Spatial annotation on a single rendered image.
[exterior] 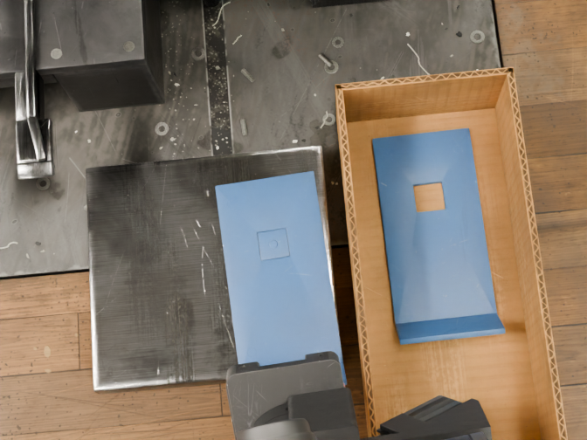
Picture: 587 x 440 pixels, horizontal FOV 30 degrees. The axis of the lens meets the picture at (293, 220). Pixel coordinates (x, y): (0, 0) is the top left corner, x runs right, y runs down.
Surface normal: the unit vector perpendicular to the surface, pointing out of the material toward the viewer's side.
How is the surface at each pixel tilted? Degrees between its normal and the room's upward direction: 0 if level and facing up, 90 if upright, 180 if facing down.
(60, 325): 0
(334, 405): 60
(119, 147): 0
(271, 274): 0
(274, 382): 30
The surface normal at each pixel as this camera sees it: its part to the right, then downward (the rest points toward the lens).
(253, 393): 0.04, 0.26
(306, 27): -0.05, -0.25
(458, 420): -0.15, -0.95
